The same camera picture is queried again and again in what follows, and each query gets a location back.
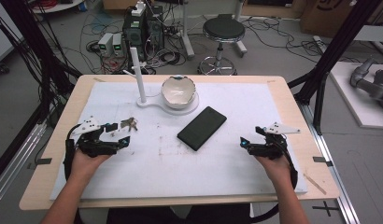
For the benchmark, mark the black smartphone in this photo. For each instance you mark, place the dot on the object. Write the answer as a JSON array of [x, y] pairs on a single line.
[[201, 128]]

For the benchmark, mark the bunch of metal keys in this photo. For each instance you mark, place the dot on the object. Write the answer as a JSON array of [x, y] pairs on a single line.
[[129, 123]]

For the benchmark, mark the person's dark clothing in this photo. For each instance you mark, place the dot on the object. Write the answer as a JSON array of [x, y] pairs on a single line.
[[180, 216]]

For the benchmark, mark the grey bench power supply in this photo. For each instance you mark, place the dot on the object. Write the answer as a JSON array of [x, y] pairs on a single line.
[[117, 44], [105, 43]]

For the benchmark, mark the white stand with post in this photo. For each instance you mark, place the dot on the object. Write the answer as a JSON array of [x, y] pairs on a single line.
[[139, 77]]

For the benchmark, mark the white floor platform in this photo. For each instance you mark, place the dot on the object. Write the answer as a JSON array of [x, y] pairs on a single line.
[[351, 102]]

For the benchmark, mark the person's left hand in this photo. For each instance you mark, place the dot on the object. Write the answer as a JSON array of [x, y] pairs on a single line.
[[87, 165]]

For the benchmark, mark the white ceramic bowl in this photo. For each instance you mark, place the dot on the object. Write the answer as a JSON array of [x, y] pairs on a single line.
[[178, 92]]

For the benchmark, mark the aluminium floor rail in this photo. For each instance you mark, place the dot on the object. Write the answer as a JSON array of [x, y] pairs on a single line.
[[15, 165], [333, 174]]

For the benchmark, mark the white power strip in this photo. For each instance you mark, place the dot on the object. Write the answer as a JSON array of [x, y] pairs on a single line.
[[138, 8]]

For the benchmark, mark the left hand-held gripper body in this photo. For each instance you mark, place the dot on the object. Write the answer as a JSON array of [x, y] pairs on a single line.
[[93, 146]]

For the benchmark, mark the black computer tower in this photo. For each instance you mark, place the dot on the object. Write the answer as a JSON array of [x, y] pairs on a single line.
[[143, 34]]

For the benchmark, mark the black round stool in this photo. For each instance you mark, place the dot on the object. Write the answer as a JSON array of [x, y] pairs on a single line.
[[223, 29]]

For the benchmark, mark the wooden table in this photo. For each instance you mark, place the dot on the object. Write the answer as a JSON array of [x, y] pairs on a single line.
[[314, 183]]

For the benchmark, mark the white table mat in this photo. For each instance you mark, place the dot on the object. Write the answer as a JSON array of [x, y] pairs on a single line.
[[167, 174]]

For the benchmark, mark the white desk leg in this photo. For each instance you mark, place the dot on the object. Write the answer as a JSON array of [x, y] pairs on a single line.
[[240, 43], [187, 34]]

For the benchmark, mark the white round table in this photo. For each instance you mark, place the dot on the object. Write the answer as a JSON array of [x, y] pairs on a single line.
[[55, 5]]

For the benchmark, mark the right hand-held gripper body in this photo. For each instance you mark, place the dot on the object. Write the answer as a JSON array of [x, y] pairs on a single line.
[[269, 146]]

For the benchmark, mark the person's right hand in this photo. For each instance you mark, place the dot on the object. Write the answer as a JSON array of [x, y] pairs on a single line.
[[275, 169]]

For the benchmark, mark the black tape piece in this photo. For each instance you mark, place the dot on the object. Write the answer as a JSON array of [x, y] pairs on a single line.
[[43, 161], [322, 160]]

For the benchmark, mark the cardboard box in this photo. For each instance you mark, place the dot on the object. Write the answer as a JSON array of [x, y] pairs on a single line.
[[326, 17]]

